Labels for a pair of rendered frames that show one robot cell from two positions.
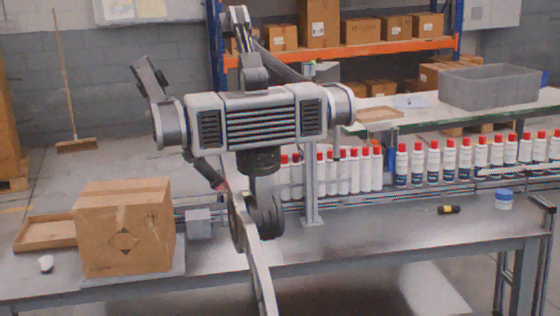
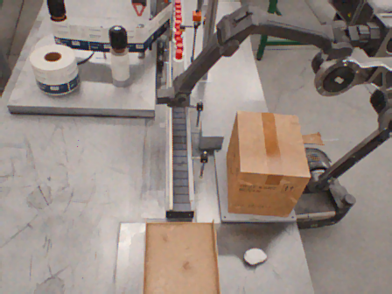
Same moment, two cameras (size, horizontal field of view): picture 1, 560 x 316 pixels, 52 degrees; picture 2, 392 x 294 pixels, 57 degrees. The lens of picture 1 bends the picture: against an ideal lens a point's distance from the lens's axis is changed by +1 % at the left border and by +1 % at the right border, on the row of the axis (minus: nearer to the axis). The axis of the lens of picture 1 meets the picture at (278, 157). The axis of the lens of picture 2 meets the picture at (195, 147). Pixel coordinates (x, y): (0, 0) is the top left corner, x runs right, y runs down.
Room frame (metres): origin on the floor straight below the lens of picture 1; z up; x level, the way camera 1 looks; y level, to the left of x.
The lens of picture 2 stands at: (2.14, 1.46, 2.07)
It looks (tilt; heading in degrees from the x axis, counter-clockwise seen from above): 49 degrees down; 270
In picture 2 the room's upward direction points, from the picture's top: 8 degrees clockwise
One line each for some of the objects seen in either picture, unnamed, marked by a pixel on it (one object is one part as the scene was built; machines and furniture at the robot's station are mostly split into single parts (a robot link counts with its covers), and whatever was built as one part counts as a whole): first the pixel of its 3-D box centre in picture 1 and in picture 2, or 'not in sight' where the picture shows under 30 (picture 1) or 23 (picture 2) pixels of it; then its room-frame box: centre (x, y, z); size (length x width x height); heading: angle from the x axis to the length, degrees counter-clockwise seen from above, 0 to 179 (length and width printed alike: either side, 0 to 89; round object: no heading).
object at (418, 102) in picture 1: (410, 102); not in sight; (4.12, -1.00, 0.81); 0.32 x 0.24 x 0.01; 1
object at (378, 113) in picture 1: (373, 114); not in sight; (3.81, -0.68, 0.82); 0.34 x 0.24 x 0.03; 111
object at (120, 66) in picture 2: not in sight; (119, 56); (2.56, 0.05, 1.03); 0.09 x 0.09 x 0.30
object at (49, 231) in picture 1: (59, 229); (180, 258); (2.14, 0.92, 0.85); 0.30 x 0.26 x 0.04; 99
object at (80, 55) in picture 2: (304, 149); (65, 48); (2.91, -0.14, 0.89); 0.31 x 0.31 x 0.01
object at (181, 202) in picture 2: (294, 201); (177, 77); (2.29, -0.06, 0.86); 1.65 x 0.08 x 0.04; 99
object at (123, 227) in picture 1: (128, 225); (262, 164); (1.88, 0.56, 0.99); 0.30 x 0.24 x 0.27; 94
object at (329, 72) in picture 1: (321, 88); not in sight; (2.23, -0.18, 1.38); 0.17 x 0.10 x 0.19; 154
